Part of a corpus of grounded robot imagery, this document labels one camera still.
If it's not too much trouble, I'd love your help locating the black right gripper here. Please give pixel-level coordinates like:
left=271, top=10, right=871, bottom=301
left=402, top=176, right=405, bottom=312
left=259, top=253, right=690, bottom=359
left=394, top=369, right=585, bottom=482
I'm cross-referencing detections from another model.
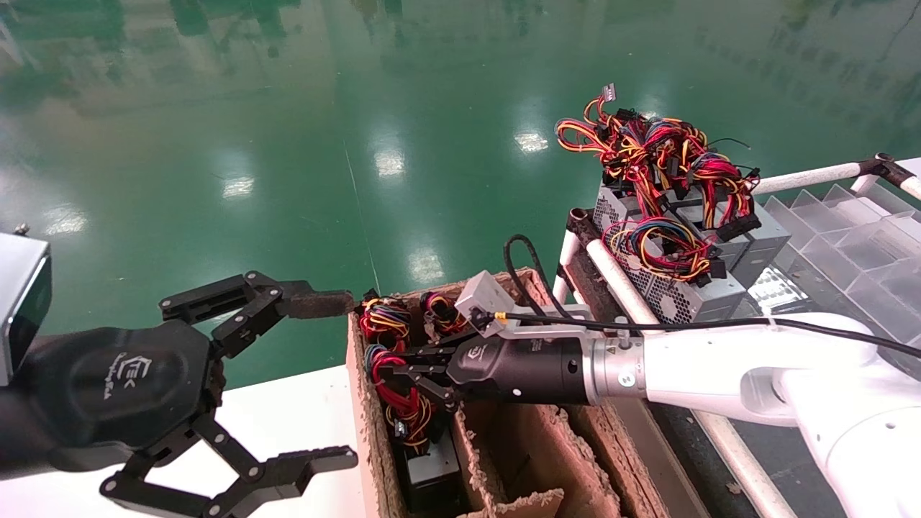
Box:
left=374, top=337, right=585, bottom=414

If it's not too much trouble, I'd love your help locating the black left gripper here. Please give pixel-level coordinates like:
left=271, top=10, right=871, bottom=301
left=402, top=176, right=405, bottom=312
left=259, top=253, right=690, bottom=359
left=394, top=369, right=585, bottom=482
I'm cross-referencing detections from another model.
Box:
left=20, top=271, right=359, bottom=518

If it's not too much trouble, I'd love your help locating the power supply with red cables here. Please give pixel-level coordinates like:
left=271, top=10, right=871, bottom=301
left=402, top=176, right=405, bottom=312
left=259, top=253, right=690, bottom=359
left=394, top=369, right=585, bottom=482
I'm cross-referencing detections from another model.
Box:
left=366, top=344, right=463, bottom=513

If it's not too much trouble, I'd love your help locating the brown cardboard divider box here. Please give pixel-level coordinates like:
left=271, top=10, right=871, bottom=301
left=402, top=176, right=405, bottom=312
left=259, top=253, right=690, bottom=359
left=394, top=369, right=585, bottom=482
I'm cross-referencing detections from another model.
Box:
left=345, top=268, right=673, bottom=518

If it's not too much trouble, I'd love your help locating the grey mesh power supply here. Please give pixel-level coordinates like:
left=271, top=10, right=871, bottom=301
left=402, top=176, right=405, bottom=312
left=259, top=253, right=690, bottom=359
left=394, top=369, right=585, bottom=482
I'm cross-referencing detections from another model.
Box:
left=601, top=214, right=749, bottom=326

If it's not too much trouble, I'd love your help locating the grey power supply, red bundle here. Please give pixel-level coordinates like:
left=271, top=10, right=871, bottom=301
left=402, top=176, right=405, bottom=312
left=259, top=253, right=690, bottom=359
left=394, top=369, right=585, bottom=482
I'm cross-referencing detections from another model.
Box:
left=676, top=151, right=792, bottom=288

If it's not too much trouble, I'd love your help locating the clear plastic divider tray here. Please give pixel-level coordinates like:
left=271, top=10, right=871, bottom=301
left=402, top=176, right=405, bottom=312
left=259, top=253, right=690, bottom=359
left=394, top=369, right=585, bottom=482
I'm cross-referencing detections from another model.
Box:
left=763, top=183, right=921, bottom=346

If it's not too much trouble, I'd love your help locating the power supply with coloured cables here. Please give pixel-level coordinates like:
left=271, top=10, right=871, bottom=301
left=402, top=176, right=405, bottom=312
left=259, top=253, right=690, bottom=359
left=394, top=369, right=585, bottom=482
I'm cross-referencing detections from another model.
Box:
left=358, top=291, right=412, bottom=345
left=421, top=290, right=476, bottom=335

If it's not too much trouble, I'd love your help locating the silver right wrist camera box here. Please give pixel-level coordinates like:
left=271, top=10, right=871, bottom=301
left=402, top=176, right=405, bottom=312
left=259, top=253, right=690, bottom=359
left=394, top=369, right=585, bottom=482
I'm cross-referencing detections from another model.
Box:
left=455, top=271, right=598, bottom=342

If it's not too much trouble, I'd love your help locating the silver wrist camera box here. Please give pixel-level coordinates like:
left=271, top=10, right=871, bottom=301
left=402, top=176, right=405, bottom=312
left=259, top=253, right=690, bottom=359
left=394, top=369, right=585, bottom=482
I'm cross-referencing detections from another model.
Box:
left=0, top=224, right=53, bottom=389
left=455, top=271, right=598, bottom=342

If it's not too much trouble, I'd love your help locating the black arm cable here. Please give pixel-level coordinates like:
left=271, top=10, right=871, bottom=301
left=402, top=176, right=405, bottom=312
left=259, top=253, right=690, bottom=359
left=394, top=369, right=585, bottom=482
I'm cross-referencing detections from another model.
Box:
left=496, top=234, right=921, bottom=360

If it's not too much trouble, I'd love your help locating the white pipe rack frame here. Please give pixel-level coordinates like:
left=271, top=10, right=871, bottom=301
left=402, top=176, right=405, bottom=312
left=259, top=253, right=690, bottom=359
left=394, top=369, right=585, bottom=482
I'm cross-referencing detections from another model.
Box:
left=550, top=153, right=921, bottom=518

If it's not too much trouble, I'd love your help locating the power supply with cable pile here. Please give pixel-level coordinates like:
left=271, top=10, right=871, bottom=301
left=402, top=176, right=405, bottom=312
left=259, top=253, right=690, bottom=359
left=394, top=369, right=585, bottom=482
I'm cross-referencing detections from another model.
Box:
left=555, top=83, right=713, bottom=231

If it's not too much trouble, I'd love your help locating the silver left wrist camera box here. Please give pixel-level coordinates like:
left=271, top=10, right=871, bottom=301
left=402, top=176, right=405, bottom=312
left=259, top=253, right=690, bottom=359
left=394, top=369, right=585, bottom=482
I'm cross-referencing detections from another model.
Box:
left=0, top=224, right=53, bottom=389

